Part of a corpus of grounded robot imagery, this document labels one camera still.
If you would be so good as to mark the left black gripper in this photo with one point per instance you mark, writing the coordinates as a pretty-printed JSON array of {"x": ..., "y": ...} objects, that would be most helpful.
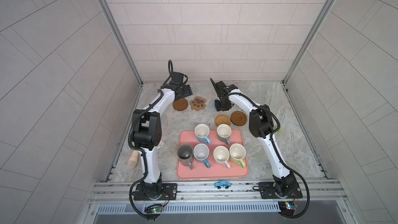
[{"x": 186, "y": 90}]

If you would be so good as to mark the blue knitted round coaster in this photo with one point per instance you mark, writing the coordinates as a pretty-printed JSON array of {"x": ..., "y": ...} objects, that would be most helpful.
[{"x": 212, "y": 106}]

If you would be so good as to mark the white mug blue handle rear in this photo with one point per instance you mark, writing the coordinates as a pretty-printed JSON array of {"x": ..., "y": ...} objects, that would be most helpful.
[{"x": 202, "y": 132}]

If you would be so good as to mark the dark grey mug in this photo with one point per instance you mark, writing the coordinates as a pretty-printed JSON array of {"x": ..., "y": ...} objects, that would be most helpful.
[{"x": 185, "y": 155}]

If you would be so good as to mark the right circuit board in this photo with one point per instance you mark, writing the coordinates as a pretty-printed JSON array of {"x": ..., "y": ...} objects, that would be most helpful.
[{"x": 287, "y": 208}]

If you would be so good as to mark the beige wooden cylinder object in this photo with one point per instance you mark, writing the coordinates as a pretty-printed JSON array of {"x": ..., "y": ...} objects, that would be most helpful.
[{"x": 133, "y": 159}]

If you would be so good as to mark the aluminium mounting rail frame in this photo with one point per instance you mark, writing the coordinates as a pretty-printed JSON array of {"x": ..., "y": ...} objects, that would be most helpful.
[{"x": 239, "y": 191}]

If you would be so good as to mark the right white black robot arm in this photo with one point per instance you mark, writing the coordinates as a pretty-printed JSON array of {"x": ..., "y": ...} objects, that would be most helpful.
[{"x": 263, "y": 124}]

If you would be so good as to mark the small blue toy car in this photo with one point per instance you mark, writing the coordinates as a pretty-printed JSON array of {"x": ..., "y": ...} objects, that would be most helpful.
[{"x": 222, "y": 185}]

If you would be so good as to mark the grey mug blue handle front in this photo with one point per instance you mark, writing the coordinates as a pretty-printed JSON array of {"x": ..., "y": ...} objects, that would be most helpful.
[{"x": 201, "y": 153}]

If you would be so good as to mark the pink rectangular tray mat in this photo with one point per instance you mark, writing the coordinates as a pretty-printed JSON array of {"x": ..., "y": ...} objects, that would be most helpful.
[{"x": 200, "y": 171}]

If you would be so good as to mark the woven rattan round coaster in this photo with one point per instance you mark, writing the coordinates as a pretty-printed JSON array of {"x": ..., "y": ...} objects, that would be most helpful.
[{"x": 222, "y": 119}]

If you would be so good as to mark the white mug green handle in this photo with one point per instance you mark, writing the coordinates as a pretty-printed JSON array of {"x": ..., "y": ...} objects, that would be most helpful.
[{"x": 238, "y": 154}]

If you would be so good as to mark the brown wooden round coaster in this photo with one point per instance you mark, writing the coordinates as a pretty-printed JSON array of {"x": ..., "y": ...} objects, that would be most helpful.
[
  {"x": 238, "y": 118},
  {"x": 180, "y": 105}
]

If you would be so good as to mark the circuit board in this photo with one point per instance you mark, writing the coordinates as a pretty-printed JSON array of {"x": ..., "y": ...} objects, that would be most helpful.
[
  {"x": 287, "y": 208},
  {"x": 154, "y": 209}
]

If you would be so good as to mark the left circuit board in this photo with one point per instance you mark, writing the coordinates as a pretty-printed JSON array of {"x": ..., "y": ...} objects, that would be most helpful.
[{"x": 154, "y": 209}]

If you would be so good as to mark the pink small object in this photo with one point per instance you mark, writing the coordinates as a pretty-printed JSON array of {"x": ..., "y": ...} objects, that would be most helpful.
[{"x": 161, "y": 143}]

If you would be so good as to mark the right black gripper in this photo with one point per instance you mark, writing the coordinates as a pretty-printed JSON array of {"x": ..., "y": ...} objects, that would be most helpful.
[{"x": 218, "y": 107}]

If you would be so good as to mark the cork paw print coaster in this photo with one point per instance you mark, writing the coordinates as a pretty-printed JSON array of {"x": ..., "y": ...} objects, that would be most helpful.
[{"x": 198, "y": 103}]

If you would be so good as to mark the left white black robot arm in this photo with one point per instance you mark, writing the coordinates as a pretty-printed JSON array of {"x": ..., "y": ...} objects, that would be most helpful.
[{"x": 146, "y": 132}]

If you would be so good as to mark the white mug pink handle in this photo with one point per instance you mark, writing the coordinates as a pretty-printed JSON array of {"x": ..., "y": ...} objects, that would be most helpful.
[{"x": 221, "y": 156}]

